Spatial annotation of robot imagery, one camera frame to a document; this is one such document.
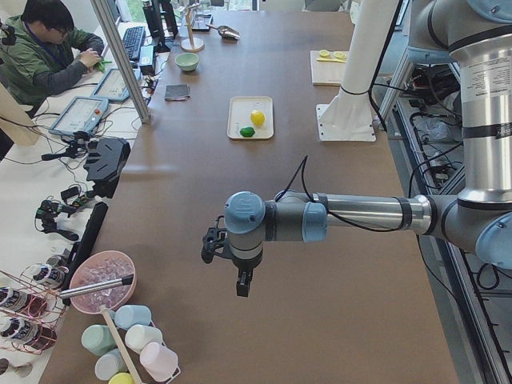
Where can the pink bowl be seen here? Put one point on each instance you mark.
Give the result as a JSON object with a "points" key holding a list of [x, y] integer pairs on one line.
{"points": [[99, 268]]}

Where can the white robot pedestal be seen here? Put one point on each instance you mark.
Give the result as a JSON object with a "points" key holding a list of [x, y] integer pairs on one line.
{"points": [[349, 116]]}

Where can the white rectangular tray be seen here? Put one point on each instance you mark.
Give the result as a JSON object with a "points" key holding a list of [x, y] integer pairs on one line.
{"points": [[239, 116]]}

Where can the grey folded cloth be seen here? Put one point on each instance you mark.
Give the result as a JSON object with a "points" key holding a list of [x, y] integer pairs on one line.
{"points": [[178, 92]]}

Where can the metal scoop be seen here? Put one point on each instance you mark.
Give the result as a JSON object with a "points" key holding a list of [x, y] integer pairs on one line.
{"points": [[225, 32]]}

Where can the seated person green jacket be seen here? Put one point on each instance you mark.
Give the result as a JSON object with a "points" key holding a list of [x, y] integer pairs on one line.
{"points": [[50, 54]]}

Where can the copper bottle rack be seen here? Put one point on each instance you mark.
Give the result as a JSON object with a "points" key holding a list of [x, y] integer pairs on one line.
{"points": [[31, 314]]}

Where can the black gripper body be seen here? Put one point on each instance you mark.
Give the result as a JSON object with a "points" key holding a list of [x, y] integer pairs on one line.
{"points": [[243, 272]]}

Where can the wooden mug tree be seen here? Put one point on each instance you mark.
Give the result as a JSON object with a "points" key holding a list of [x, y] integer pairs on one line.
{"points": [[191, 43]]}

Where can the black keyboard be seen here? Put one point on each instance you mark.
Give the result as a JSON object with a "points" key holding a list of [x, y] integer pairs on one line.
{"points": [[133, 40]]}

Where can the yellow lemon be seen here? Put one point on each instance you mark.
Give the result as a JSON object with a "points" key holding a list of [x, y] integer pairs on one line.
{"points": [[257, 117]]}

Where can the blue teach pendant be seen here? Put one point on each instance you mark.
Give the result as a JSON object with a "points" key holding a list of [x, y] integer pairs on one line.
{"points": [[111, 87], [83, 114]]}

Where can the aluminium frame post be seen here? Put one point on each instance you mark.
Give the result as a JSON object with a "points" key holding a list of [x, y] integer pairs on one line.
{"points": [[111, 33]]}

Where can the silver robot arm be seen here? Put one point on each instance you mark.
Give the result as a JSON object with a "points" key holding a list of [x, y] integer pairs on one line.
{"points": [[474, 34]]}

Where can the green ceramic bowl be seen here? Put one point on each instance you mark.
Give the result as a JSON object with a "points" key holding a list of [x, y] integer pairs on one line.
{"points": [[187, 61]]}

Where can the wooden cutting board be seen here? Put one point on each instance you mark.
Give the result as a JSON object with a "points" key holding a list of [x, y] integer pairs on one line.
{"points": [[326, 73]]}

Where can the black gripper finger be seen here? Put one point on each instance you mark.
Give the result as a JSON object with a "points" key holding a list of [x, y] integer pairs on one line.
{"points": [[243, 282]]}

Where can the pastel cup rack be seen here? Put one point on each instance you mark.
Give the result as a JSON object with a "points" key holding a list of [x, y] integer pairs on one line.
{"points": [[130, 329]]}

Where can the green lime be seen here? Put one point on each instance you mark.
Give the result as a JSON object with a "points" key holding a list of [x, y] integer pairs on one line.
{"points": [[247, 132]]}

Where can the yellow plastic knife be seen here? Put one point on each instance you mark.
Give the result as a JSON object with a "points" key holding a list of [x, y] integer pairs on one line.
{"points": [[330, 60]]}

